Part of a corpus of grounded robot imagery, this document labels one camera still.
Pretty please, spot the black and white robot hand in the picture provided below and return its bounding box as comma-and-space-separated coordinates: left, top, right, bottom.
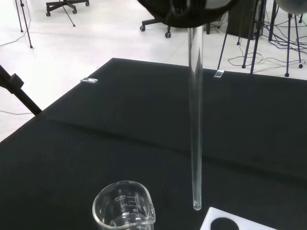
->
138, 0, 238, 29

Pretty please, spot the clear glass beaker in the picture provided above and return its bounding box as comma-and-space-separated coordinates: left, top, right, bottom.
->
92, 180, 156, 230

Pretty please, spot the white test tube rack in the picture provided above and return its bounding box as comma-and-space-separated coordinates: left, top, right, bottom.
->
199, 207, 282, 230

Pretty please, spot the black office chair base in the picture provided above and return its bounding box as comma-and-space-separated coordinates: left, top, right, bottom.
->
45, 0, 91, 17
140, 17, 172, 39

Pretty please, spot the dark blue tripod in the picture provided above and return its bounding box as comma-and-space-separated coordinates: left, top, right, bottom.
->
217, 7, 262, 75
268, 0, 305, 77

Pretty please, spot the black cabinet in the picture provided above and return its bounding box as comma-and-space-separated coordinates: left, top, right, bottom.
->
226, 0, 266, 40

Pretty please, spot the thin black stand leg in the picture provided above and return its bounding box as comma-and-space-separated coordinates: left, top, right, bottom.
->
61, 0, 76, 27

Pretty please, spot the black table cloth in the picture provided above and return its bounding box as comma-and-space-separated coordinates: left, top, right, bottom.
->
0, 57, 307, 230

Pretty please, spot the thin black tripod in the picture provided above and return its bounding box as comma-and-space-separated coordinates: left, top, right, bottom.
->
14, 0, 35, 49

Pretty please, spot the thick black tripod pole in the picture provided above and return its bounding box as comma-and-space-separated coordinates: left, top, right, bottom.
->
0, 64, 43, 116

